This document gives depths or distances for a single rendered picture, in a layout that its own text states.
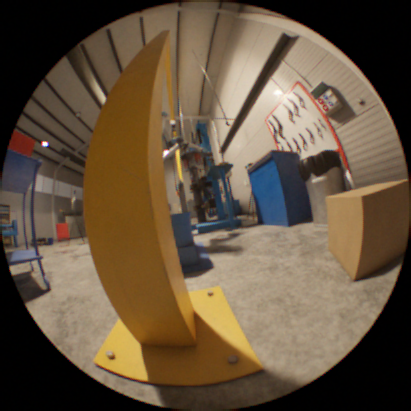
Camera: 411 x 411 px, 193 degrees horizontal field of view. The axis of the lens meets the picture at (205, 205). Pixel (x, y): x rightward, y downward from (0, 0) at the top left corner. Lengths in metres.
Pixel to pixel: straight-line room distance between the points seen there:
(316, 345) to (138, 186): 0.51
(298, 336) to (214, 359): 0.21
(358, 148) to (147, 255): 2.37
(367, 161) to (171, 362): 2.43
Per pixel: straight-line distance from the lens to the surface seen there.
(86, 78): 6.20
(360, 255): 0.54
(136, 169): 0.22
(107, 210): 0.23
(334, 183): 1.25
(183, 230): 0.81
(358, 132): 2.33
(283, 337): 0.40
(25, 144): 1.23
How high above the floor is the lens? 0.35
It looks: 3 degrees up
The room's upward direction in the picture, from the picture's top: 10 degrees counter-clockwise
